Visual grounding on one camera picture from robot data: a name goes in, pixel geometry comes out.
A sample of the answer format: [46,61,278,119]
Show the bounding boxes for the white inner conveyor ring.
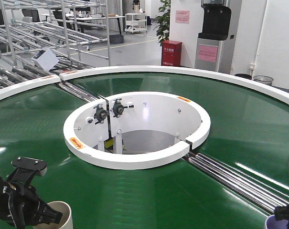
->
[63,91,211,170]

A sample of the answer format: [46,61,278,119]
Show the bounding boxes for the pink wall notice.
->
[175,10,190,24]

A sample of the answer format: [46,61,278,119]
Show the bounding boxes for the white outer conveyor rim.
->
[0,65,289,105]

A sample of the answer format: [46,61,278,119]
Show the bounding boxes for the green potted plant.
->
[156,0,171,46]

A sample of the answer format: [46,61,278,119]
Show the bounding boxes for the red fire extinguisher cabinet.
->
[161,40,182,67]

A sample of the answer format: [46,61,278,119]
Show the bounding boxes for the green circular conveyor belt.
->
[0,72,289,229]

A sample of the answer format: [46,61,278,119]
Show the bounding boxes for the lavender plastic cup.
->
[264,215,289,229]

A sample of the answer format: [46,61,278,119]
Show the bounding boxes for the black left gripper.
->
[0,166,63,229]

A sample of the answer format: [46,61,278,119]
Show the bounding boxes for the white controller box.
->
[32,47,59,71]

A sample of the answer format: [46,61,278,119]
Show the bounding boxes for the white wheeled cart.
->
[125,13,147,33]

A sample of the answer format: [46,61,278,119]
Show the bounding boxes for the steel conveyor rollers right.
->
[185,152,289,213]

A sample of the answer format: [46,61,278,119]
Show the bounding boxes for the metal roller rack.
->
[0,0,110,89]

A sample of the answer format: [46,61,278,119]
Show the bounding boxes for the black silver water dispenser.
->
[195,0,232,72]

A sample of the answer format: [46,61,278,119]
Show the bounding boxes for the wire mesh waste basket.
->
[253,75,274,86]

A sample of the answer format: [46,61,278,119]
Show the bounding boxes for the beige plastic cup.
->
[32,201,73,229]

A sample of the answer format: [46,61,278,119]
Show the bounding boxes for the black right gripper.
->
[274,205,289,229]

